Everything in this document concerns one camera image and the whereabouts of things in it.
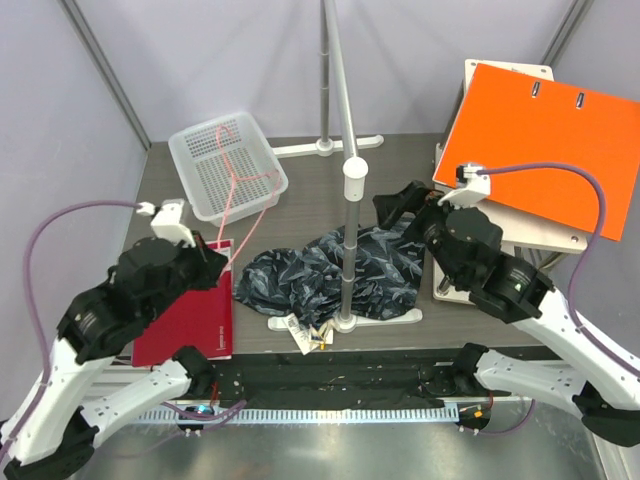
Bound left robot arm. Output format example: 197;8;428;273
1;236;227;479

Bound red notebook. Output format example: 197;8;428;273
132;268;233;367

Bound dark shark-print shorts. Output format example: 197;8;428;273
232;214;429;326

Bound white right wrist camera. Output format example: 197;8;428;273
438;163;491;208

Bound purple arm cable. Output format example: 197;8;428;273
0;199;146;456
479;161;640;377

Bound pink wire hanger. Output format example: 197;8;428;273
215;125;281;268

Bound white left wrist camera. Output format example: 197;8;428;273
135;199;196;247

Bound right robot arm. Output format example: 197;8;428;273
373;181;639;447

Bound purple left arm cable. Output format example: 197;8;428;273
0;199;146;456

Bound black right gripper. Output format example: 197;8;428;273
373;180;473;286

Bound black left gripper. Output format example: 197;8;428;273
147;228;230;320

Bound white paper price tag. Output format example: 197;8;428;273
284;314;334;355

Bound orange binder folder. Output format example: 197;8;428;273
433;64;639;241

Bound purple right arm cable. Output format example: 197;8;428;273
479;161;640;377

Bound white wooden shelf stand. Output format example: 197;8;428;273
434;59;587;272

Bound white slotted cable duct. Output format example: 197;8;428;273
139;406;460;426

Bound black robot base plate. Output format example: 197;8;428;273
181;349;489;410

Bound grey clothes rack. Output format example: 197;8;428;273
274;1;423;333

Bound white perforated plastic basket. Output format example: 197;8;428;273
168;112;289;226

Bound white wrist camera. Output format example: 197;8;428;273
438;163;491;208
135;199;196;247

